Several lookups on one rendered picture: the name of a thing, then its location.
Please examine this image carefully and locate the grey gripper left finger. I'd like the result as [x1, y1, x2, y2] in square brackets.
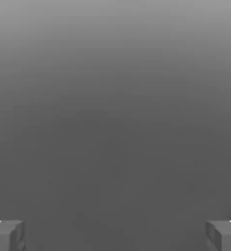
[0, 219, 27, 251]

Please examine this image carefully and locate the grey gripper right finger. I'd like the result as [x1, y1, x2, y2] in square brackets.
[205, 220, 231, 251]

